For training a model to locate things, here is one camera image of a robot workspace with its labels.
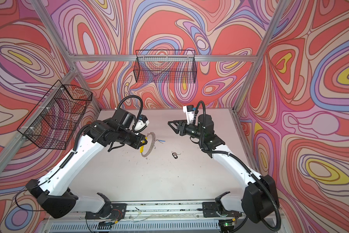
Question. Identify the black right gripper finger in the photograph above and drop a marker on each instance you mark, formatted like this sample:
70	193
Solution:
177	129
175	122

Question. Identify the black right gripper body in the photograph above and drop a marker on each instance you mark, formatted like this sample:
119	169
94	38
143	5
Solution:
193	130

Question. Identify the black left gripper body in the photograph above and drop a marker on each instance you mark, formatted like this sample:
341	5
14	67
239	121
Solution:
130	138

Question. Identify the large keyring with yellow sleeve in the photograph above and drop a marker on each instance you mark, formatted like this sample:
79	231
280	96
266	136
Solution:
146	149

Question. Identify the key with black tag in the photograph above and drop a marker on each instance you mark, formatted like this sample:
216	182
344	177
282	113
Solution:
175	155

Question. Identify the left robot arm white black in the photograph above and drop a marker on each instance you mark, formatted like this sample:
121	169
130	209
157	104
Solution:
52	191

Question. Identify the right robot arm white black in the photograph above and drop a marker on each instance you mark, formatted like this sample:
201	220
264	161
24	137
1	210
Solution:
260	201

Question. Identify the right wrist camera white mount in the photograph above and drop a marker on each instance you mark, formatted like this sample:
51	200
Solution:
191	113

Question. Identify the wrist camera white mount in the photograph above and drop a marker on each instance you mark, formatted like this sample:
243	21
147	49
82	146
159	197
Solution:
141	124
191	113

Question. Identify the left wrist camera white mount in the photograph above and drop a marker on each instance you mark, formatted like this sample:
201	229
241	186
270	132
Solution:
141	124

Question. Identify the black wire basket back wall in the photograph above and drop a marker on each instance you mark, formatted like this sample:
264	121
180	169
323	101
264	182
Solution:
165	66

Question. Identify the black wire basket wall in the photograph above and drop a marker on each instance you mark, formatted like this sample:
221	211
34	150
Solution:
165	66
53	121

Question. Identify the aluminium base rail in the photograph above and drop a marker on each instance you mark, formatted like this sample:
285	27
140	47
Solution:
199	216

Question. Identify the black wire basket left wall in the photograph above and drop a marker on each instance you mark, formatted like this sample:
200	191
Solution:
53	121

